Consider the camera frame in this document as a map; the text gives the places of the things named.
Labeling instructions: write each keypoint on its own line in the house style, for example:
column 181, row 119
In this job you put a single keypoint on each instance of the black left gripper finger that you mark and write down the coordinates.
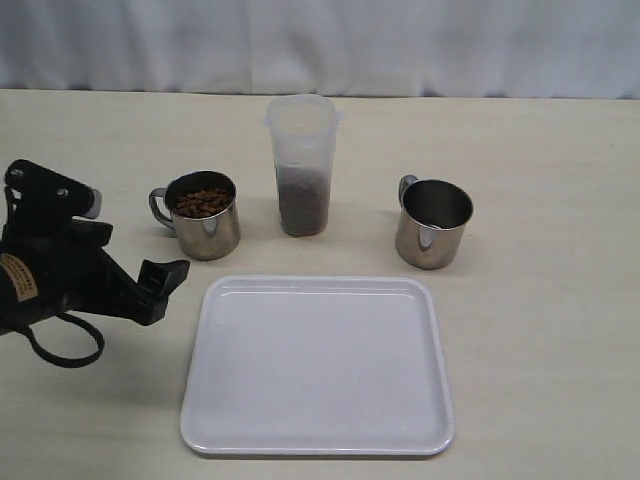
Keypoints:
column 151, row 292

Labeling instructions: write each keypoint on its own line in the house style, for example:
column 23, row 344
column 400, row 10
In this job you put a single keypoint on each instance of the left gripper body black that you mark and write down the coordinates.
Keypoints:
column 44, row 276

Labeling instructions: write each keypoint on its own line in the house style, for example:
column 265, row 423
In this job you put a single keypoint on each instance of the steel mug with pellets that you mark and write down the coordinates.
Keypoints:
column 200, row 209

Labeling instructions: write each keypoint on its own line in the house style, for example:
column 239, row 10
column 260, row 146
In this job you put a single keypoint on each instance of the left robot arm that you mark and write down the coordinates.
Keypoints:
column 47, row 273

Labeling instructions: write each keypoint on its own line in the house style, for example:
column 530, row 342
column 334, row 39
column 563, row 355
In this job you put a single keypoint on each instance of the clear plastic tall cup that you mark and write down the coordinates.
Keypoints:
column 303, row 130

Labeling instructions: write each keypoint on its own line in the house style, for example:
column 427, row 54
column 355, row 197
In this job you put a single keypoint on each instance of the white rectangular tray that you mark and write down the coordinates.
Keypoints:
column 317, row 365

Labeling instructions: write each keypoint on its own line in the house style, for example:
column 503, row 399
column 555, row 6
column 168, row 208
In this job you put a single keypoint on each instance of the white backdrop curtain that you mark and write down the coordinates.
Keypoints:
column 565, row 49

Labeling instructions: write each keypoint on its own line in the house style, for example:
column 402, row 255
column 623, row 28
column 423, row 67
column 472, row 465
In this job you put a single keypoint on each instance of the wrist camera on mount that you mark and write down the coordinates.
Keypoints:
column 30, row 187

